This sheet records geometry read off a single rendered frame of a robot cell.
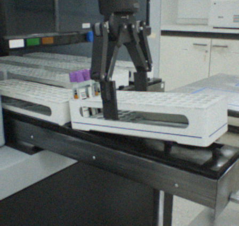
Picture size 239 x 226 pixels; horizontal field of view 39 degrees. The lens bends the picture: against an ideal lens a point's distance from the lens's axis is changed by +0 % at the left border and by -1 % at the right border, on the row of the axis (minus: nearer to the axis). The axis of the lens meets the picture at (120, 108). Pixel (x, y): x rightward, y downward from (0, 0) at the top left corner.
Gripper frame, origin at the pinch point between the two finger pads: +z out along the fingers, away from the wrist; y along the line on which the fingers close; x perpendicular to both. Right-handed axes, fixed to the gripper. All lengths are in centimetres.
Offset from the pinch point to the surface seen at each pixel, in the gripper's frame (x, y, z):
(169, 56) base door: 116, 229, 13
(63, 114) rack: 13.7, -4.4, 2.9
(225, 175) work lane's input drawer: -20.9, -4.0, 10.0
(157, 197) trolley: 12.1, 27.7, 37.0
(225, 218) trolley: 3, 62, 60
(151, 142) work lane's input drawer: -4.3, 1.0, 8.3
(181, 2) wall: 132, 292, -38
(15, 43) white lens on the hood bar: 25.7, -5.1, -12.7
